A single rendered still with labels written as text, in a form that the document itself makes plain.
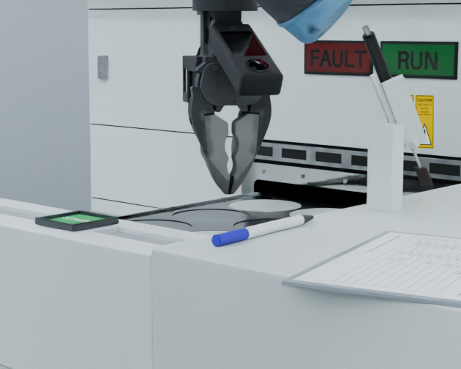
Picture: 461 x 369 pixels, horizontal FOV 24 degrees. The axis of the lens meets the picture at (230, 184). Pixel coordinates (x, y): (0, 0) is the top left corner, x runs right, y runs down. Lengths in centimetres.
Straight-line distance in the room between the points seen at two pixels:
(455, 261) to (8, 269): 43
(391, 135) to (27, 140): 354
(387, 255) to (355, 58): 68
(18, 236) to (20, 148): 354
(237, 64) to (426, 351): 46
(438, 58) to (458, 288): 71
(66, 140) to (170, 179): 257
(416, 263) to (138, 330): 24
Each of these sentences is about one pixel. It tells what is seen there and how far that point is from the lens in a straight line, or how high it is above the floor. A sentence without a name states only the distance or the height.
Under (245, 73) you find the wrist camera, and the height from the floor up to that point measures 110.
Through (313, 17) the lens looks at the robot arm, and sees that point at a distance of 101.
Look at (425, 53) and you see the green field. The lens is 142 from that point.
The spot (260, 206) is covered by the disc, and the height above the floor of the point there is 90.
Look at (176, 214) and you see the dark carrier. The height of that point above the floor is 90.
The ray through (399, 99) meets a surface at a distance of 104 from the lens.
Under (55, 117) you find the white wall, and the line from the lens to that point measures 434.
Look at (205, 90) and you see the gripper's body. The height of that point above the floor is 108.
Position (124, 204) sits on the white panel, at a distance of 183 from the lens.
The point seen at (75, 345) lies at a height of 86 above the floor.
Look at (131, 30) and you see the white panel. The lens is 179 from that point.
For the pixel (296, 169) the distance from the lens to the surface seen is 155.
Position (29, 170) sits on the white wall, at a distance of 451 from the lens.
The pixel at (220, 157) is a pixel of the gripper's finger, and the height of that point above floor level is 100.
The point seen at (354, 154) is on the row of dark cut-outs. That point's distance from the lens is 149.
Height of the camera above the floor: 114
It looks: 8 degrees down
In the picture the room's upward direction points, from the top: straight up
